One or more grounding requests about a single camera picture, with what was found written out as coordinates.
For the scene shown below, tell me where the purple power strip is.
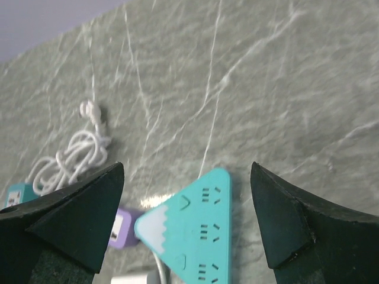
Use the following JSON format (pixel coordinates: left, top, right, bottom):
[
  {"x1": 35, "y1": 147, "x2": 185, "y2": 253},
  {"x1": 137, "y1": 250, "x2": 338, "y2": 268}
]
[{"x1": 108, "y1": 208, "x2": 143, "y2": 249}]

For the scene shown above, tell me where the teal rectangular power strip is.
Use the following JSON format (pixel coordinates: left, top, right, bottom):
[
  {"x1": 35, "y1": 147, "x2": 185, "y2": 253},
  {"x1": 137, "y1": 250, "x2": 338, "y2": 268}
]
[{"x1": 5, "y1": 183, "x2": 38, "y2": 208}]

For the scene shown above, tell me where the white coiled cable with plug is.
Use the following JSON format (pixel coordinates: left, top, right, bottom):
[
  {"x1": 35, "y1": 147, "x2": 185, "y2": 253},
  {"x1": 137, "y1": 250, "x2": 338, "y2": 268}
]
[{"x1": 24, "y1": 100, "x2": 112, "y2": 196}]

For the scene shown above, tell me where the white square charger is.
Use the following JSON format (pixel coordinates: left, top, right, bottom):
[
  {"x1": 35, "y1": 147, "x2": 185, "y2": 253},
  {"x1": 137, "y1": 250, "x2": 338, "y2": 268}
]
[{"x1": 111, "y1": 273, "x2": 148, "y2": 284}]

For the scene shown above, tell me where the teal triangular power strip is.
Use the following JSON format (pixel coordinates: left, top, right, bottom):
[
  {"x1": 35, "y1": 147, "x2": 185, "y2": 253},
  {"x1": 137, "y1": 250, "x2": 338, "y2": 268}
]
[{"x1": 134, "y1": 168, "x2": 232, "y2": 283}]

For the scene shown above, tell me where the white purple strip cable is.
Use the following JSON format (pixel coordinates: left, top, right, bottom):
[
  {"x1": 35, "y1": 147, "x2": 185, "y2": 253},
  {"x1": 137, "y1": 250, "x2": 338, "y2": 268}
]
[{"x1": 147, "y1": 254, "x2": 169, "y2": 284}]

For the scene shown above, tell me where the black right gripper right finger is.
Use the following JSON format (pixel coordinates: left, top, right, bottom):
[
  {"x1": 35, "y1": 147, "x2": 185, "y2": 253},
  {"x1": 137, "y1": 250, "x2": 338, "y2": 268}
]
[{"x1": 250, "y1": 162, "x2": 378, "y2": 283}]

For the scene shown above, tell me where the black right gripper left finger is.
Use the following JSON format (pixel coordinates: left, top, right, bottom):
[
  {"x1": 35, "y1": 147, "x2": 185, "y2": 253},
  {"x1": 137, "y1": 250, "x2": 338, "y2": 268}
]
[{"x1": 1, "y1": 162, "x2": 124, "y2": 283}]

